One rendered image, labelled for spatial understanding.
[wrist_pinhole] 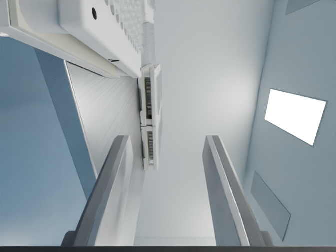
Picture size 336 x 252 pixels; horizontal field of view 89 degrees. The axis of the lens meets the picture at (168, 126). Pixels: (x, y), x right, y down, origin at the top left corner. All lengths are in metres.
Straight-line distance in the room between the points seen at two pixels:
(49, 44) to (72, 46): 0.03
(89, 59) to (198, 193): 4.70
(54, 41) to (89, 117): 0.14
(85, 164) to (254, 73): 3.85
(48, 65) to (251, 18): 3.87
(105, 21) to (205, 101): 3.63
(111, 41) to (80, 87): 0.11
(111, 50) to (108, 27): 0.02
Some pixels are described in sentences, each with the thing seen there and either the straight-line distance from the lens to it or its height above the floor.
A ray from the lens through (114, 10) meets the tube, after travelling 0.21.
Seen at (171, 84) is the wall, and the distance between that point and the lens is 3.65.
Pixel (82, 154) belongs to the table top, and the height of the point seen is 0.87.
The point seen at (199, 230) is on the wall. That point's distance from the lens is 5.79.
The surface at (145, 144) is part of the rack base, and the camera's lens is 0.83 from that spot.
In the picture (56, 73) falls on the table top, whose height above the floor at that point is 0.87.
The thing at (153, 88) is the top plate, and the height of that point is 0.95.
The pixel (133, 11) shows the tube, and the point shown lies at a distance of 0.29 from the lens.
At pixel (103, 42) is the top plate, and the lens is 0.18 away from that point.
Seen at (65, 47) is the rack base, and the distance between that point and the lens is 0.21.
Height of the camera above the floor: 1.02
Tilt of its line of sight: level
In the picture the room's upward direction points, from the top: 90 degrees clockwise
